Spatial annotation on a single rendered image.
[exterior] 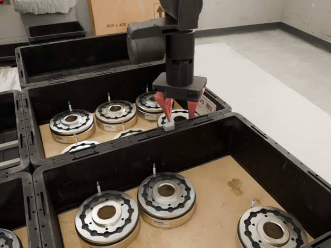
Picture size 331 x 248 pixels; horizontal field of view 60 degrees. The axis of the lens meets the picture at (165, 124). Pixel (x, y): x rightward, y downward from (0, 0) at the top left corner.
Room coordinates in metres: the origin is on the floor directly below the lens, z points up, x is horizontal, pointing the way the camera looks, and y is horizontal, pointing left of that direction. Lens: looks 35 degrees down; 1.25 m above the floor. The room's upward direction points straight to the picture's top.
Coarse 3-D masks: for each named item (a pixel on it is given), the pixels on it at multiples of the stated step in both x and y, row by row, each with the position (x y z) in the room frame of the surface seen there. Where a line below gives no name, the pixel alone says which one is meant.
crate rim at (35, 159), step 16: (144, 64) 0.74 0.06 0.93; (160, 64) 0.75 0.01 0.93; (64, 80) 0.65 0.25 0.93; (80, 80) 0.65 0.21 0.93; (224, 112) 0.50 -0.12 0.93; (32, 128) 0.44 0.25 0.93; (160, 128) 0.44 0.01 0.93; (32, 144) 0.39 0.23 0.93; (96, 144) 0.39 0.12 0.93; (112, 144) 0.39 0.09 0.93; (32, 160) 0.35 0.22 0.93; (48, 160) 0.35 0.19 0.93
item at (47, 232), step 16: (176, 128) 0.44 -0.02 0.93; (192, 128) 0.44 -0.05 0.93; (256, 128) 0.44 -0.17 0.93; (128, 144) 0.39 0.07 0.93; (272, 144) 0.39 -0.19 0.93; (64, 160) 0.35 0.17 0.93; (80, 160) 0.35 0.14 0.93; (288, 160) 0.35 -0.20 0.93; (48, 208) 0.25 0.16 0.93; (48, 224) 0.23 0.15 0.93; (48, 240) 0.21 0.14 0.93; (320, 240) 0.21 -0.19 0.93
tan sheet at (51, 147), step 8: (176, 104) 0.69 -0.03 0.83; (144, 120) 0.61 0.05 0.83; (40, 128) 0.58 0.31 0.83; (48, 128) 0.58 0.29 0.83; (96, 128) 0.58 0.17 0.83; (144, 128) 0.58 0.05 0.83; (152, 128) 0.58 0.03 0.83; (48, 136) 0.55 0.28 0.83; (96, 136) 0.55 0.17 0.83; (104, 136) 0.55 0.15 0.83; (112, 136) 0.55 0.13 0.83; (48, 144) 0.52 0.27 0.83; (56, 144) 0.52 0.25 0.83; (64, 144) 0.52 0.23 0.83; (72, 144) 0.52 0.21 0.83; (48, 152) 0.49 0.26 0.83; (56, 152) 0.49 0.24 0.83
